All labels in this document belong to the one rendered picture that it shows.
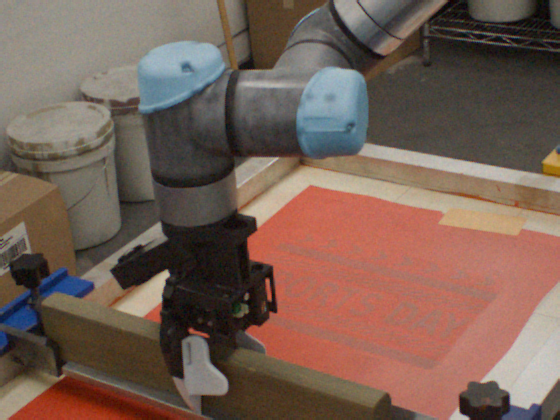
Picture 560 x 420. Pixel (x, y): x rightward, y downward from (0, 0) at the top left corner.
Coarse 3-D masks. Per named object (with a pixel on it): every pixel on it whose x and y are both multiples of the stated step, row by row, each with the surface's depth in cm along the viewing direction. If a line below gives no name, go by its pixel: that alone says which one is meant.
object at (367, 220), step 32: (320, 192) 166; (288, 224) 159; (320, 224) 158; (352, 224) 157; (384, 224) 156; (416, 224) 155; (256, 256) 152; (160, 320) 140; (288, 352) 132; (64, 384) 131; (32, 416) 126; (64, 416) 125; (96, 416) 125; (128, 416) 124; (160, 416) 124
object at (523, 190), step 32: (256, 160) 169; (288, 160) 172; (320, 160) 172; (352, 160) 169; (384, 160) 166; (416, 160) 164; (448, 160) 163; (256, 192) 166; (448, 192) 162; (480, 192) 159; (512, 192) 156; (544, 192) 154; (160, 224) 155; (96, 288) 142; (128, 288) 146; (544, 352) 122; (0, 384) 131; (512, 384) 117; (544, 384) 117; (544, 416) 116
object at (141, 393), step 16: (64, 368) 126; (80, 368) 126; (96, 384) 124; (112, 384) 123; (128, 384) 123; (144, 400) 121; (160, 400) 120; (176, 400) 119; (192, 416) 118; (208, 416) 117; (224, 416) 116
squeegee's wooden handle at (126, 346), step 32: (64, 320) 125; (96, 320) 122; (128, 320) 121; (64, 352) 127; (96, 352) 124; (128, 352) 121; (160, 352) 118; (224, 352) 114; (256, 352) 114; (160, 384) 120; (256, 384) 112; (288, 384) 110; (320, 384) 108; (352, 384) 108; (256, 416) 114; (288, 416) 112; (320, 416) 109; (352, 416) 107; (384, 416) 107
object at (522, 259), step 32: (416, 256) 148; (448, 256) 147; (480, 256) 147; (512, 256) 146; (544, 256) 145; (512, 288) 140; (544, 288) 139; (480, 320) 134; (512, 320) 134; (320, 352) 131; (352, 352) 131; (448, 352) 129; (480, 352) 129; (384, 384) 125; (416, 384) 125; (448, 384) 124; (448, 416) 119
